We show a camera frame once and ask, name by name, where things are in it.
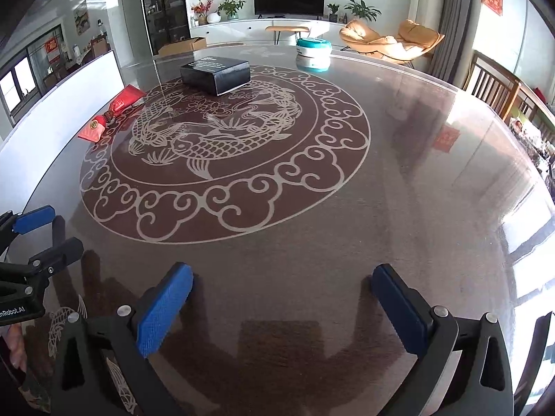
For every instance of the wooden dining chair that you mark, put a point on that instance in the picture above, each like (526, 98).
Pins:
(533, 112)
(492, 84)

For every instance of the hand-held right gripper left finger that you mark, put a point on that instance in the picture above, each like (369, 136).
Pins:
(164, 307)

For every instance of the red flower arrangement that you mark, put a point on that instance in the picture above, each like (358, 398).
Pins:
(201, 9)

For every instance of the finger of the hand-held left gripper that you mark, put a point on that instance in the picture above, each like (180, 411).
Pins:
(34, 220)
(56, 260)

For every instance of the grey curtain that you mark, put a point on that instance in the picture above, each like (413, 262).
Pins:
(455, 21)

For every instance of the cardboard box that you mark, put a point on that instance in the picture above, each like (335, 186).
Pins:
(182, 47)

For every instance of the black box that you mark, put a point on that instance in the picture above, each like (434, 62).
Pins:
(217, 76)

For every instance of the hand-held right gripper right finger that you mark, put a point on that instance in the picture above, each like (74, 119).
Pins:
(399, 307)

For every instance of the framed wall painting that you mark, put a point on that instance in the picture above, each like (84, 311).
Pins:
(81, 17)

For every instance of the small green potted plant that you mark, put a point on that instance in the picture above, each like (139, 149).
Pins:
(333, 11)

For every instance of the wooden stool with metal legs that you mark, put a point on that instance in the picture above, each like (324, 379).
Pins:
(286, 29)

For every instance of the person's left hand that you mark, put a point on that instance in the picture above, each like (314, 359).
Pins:
(15, 349)

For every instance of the red packet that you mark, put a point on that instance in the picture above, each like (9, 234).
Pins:
(117, 106)

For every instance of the teal lidded white jar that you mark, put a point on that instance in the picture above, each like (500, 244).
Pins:
(313, 54)

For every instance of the orange lounge chair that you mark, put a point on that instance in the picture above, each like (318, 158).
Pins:
(390, 43)

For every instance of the large leafy potted plant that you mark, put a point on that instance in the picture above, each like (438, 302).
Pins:
(362, 8)

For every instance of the large white storage box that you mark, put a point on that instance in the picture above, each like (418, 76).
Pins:
(56, 108)

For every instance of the dark glass display cabinet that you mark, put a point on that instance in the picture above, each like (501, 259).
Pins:
(167, 4)

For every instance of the black television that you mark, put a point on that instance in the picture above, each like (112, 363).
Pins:
(289, 0)

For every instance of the white television cabinet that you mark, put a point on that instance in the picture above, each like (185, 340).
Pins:
(243, 28)

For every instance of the white round vase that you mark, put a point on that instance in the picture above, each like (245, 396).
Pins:
(213, 17)

